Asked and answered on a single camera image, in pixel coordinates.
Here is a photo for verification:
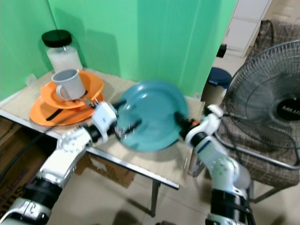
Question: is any metal frame table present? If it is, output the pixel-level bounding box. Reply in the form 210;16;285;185
0;68;208;218

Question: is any bin with blue lid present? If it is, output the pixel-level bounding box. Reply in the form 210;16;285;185
200;67;233;107

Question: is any chair with plaid cloth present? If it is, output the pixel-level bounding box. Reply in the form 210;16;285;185
188;19;300;203

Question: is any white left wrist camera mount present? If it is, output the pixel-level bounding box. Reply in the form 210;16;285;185
91;101;120;135

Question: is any grey mug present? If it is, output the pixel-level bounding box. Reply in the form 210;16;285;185
52;69;88;101

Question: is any white cabinet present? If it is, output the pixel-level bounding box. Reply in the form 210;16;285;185
221;0;273;60

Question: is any large printed cardboard box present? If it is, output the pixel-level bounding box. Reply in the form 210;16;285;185
0;111;50;216

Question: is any small orange plate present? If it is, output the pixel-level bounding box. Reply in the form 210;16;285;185
39;70;105;110

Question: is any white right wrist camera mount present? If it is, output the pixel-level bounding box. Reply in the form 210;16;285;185
203;104;225;135

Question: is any green backdrop cloth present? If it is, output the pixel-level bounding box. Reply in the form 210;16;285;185
0;0;239;101

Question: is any small cardboard box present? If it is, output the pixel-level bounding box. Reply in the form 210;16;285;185
85;151;140;189

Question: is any teal plastic plate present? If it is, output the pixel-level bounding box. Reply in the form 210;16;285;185
114;79;188;152

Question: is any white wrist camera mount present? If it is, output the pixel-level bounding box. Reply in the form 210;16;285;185
91;101;120;135
203;104;225;135

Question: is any metal cutlery piece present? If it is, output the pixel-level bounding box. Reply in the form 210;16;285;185
79;96;98;106

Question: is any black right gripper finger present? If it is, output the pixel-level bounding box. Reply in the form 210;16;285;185
174;111;193;128

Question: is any small black wall fixture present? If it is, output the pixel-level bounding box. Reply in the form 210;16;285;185
217;43;227;59

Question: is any black standing fan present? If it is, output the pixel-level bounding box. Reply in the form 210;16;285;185
218;39;300;170

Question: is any large orange plate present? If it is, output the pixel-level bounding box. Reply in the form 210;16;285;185
29;82;105;127

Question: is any black utensil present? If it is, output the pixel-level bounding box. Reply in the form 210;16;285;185
45;108;63;122

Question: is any glass jar with black lid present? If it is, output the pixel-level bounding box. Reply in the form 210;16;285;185
41;29;84;75

